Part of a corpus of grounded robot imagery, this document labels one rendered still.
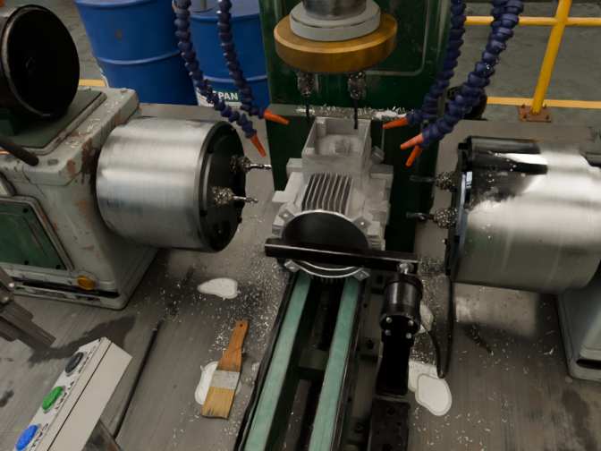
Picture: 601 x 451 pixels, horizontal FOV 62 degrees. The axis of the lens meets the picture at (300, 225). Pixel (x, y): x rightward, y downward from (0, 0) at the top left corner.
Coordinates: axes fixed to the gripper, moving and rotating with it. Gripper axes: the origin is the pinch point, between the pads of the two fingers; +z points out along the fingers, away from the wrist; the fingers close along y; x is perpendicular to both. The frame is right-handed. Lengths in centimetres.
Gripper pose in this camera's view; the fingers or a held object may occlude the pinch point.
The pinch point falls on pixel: (23, 329)
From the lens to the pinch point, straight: 70.8
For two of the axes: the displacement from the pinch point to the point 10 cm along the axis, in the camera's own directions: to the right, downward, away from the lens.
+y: 2.2, -6.7, 7.1
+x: -7.5, 3.5, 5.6
